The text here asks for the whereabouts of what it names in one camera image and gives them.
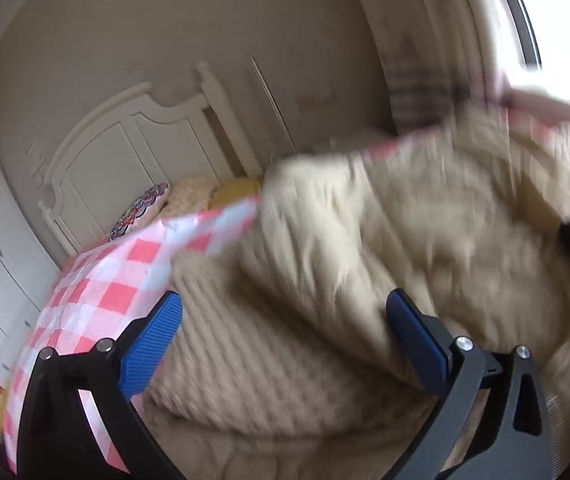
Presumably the white bed headboard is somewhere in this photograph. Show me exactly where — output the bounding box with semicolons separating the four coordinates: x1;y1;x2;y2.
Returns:
37;62;266;256

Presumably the thin white pole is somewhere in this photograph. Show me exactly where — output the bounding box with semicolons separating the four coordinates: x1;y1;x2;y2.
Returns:
250;57;296;148

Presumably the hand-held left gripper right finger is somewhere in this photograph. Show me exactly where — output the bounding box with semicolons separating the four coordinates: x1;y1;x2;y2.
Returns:
385;289;553;480

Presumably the printed cream curtain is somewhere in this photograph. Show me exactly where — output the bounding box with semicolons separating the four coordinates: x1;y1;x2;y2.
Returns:
345;0;511;136

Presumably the beige quilted jacket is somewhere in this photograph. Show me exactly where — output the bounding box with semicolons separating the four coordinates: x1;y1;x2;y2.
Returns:
140;105;570;480

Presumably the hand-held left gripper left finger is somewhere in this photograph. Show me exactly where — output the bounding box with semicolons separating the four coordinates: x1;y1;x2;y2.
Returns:
16;290;186;480

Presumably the white paper wall notice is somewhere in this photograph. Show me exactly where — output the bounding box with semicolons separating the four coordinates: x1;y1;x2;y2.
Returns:
25;140;50;186

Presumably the colourful patterned pillow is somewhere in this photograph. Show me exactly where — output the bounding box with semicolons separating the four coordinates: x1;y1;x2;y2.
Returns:
110;182;171;241

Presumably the beige fluffy pillow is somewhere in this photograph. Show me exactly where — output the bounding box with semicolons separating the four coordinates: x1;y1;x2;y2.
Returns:
165;176;218;216

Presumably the pink checked blanket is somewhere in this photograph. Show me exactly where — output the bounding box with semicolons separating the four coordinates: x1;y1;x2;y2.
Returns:
2;105;566;476

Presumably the gold wall socket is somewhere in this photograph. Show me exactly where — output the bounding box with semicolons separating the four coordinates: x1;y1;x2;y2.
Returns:
295;85;338;111

